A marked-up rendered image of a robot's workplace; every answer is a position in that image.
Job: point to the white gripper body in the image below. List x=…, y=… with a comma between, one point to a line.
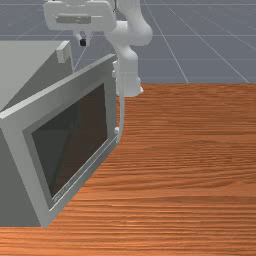
x=80, y=16

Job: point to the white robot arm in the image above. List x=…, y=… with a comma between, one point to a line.
x=130, y=33

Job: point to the grey microwave oven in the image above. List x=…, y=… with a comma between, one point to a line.
x=50, y=133

